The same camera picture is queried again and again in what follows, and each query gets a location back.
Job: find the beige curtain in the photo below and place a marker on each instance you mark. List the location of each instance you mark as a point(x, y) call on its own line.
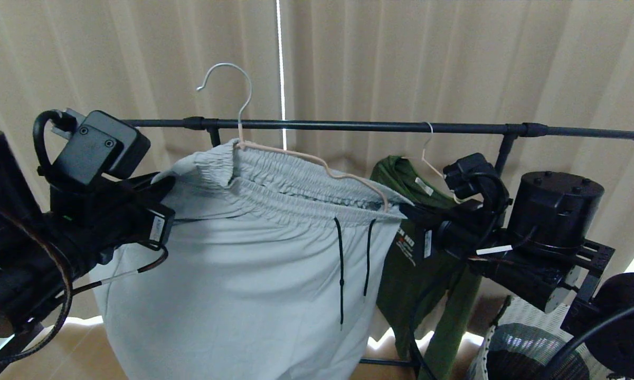
point(401, 58)

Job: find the black clothes rack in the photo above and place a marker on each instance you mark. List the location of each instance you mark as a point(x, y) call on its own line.
point(348, 125)

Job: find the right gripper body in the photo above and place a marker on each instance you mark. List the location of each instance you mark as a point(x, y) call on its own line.
point(464, 235)

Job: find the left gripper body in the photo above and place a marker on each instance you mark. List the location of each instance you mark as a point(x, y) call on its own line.
point(31, 285)

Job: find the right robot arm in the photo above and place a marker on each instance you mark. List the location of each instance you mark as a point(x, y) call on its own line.
point(554, 206)

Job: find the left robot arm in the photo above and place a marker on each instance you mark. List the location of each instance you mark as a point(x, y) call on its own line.
point(5, 179)

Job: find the green printed shirt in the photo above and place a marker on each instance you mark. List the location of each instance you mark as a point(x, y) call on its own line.
point(401, 295)

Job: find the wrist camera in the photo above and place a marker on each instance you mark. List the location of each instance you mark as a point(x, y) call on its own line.
point(95, 148)
point(470, 171)

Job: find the pale grey shorts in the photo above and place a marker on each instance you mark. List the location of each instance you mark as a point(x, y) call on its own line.
point(232, 295)

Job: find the pink clothes hanger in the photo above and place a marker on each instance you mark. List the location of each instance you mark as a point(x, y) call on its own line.
point(432, 166)
point(295, 154)

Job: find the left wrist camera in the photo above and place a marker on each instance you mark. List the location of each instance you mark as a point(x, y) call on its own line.
point(95, 148)

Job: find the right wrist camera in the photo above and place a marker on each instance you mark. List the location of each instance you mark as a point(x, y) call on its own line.
point(470, 171)

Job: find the white laundry basket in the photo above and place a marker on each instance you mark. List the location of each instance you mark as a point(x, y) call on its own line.
point(528, 348)

